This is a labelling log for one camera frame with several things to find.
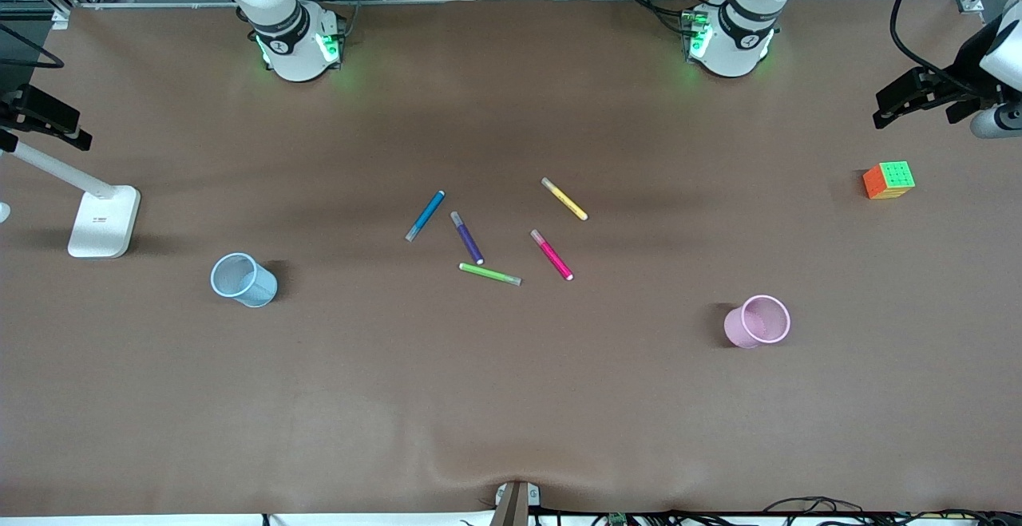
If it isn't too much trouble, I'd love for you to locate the blue marker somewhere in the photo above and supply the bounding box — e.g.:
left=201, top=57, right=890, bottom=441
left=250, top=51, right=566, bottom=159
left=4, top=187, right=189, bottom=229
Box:
left=405, top=190, right=446, bottom=243

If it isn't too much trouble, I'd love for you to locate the pink marker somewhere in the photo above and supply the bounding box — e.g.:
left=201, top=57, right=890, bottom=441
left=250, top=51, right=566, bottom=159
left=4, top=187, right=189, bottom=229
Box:
left=530, top=229, right=575, bottom=282

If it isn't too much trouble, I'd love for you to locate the colourful puzzle cube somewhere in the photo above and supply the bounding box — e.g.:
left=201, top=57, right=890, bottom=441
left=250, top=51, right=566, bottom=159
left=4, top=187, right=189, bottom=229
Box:
left=862, top=160, right=917, bottom=200

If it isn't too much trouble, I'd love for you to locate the white stand with base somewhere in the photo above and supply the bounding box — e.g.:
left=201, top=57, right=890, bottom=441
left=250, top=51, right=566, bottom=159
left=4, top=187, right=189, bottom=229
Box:
left=0, top=139, right=142, bottom=259

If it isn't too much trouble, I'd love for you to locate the blue mesh cup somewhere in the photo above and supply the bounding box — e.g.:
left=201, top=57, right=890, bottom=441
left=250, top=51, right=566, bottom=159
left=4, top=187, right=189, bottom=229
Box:
left=210, top=252, right=279, bottom=308

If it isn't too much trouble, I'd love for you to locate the pink mesh cup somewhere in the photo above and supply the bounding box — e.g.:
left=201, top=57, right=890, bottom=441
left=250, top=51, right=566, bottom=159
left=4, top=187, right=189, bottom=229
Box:
left=723, top=295, right=792, bottom=350

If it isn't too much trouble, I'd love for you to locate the yellow marker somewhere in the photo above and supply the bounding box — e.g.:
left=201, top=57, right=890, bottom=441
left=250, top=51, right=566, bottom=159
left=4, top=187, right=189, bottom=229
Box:
left=541, top=177, right=589, bottom=222

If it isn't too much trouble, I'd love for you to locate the purple marker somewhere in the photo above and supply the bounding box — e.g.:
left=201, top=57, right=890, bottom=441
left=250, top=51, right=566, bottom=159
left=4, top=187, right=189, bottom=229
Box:
left=450, top=211, right=485, bottom=266

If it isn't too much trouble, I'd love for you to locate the green marker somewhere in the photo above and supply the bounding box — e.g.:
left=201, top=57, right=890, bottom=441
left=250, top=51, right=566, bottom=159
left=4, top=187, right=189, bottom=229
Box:
left=458, top=263, right=523, bottom=287

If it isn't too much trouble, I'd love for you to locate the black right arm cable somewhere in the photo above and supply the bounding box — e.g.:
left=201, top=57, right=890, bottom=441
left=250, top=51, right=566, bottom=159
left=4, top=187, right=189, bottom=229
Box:
left=0, top=23, right=65, bottom=70

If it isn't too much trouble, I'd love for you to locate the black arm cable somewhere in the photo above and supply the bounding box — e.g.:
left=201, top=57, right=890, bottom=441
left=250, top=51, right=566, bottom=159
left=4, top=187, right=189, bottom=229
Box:
left=0, top=23, right=65, bottom=70
left=889, top=0, right=995, bottom=97

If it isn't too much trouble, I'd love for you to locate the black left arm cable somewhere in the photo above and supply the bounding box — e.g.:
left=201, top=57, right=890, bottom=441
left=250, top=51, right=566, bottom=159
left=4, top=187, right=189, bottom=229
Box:
left=889, top=0, right=995, bottom=97

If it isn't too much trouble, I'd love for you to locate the brown camera mount bracket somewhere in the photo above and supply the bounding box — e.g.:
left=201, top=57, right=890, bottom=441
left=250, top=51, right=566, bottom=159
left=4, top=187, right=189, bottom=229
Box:
left=493, top=480, right=541, bottom=526

